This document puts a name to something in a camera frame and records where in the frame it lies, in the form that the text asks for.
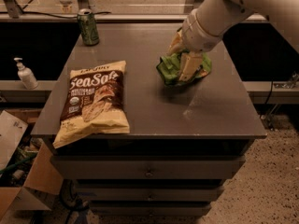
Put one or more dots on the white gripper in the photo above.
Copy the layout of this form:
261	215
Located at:
196	36

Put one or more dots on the green rice chip bag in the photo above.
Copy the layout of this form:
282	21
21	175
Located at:
169	68

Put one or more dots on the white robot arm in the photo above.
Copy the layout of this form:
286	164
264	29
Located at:
205	26

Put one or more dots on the green soda can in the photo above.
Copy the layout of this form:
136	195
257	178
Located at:
87	26

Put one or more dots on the yellow sea salt chip bag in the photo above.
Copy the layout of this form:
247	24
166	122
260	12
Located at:
94	104

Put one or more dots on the grey drawer cabinet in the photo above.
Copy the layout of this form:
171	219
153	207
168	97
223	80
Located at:
184	141

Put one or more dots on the white pump bottle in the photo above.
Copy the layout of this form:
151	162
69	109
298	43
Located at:
26	75

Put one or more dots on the cardboard box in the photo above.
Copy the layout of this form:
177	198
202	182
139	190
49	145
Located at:
28	181

